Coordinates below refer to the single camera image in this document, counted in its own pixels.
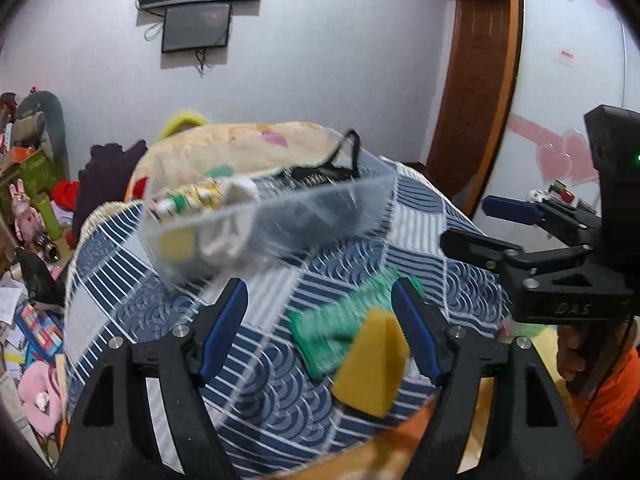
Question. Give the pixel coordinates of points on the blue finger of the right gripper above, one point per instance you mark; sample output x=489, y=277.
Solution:
x=512, y=210
x=476, y=249

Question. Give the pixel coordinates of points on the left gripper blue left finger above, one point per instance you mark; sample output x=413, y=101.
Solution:
x=215, y=327

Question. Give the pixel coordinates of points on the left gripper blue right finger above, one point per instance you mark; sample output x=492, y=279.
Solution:
x=424, y=329

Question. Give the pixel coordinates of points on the colourful floral cloth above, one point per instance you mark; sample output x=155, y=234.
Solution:
x=185, y=201

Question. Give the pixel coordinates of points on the black white fabric bag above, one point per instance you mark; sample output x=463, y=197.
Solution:
x=334, y=208

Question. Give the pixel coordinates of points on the person's right hand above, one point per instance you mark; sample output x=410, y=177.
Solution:
x=569, y=360

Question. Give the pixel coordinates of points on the white sock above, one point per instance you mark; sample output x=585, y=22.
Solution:
x=225, y=232

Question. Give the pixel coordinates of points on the clear plastic storage box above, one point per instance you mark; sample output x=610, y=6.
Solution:
x=270, y=238

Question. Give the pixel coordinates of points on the green cloth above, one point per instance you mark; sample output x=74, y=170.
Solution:
x=323, y=336

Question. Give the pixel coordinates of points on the blue white patterned cover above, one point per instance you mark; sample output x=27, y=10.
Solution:
x=270, y=415

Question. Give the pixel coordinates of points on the brown wooden door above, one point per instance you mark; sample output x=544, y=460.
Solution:
x=478, y=90

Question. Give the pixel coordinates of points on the beige patterned fleece blanket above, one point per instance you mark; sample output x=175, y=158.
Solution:
x=236, y=149

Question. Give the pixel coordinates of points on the white wardrobe door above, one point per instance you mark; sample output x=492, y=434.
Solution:
x=575, y=55

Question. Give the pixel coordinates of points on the dark purple cloth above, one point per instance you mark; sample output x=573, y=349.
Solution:
x=105, y=178

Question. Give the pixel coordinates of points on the pink plush slipper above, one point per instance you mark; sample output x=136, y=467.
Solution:
x=40, y=395

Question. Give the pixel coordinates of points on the red plush item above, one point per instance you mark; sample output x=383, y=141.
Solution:
x=65, y=194

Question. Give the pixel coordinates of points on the green bottle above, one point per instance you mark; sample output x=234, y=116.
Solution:
x=43, y=204

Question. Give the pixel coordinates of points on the pink rabbit toy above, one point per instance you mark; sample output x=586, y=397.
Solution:
x=28, y=223

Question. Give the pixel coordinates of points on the green cardboard box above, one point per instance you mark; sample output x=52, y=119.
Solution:
x=39, y=174

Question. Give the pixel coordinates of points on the grey green plush toy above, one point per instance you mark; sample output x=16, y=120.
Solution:
x=39, y=124

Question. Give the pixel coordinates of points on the small wall monitor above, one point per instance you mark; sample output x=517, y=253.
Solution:
x=196, y=26

